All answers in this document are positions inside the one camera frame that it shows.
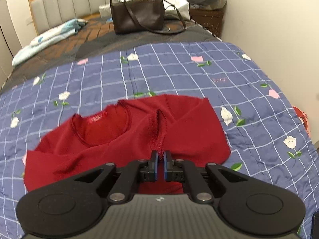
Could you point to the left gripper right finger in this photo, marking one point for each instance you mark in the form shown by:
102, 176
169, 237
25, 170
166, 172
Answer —
173, 171

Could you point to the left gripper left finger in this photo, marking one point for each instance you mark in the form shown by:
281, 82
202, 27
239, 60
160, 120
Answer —
148, 169

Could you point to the red knit sweater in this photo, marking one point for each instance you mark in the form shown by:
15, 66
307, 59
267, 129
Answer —
187, 127

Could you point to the blue floral checked quilt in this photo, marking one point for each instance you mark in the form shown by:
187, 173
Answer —
267, 139

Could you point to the red white round object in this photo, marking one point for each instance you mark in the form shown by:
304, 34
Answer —
303, 118

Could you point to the brown bamboo sleeping mat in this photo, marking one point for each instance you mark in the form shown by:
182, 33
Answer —
96, 34

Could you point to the dark wooden nightstand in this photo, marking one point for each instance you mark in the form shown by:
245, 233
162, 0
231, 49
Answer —
209, 19

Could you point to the dark brown leather handbag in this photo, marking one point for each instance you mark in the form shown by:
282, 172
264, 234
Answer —
142, 15

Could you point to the light blue folded pillow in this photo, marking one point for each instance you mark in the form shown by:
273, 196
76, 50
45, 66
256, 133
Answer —
48, 38

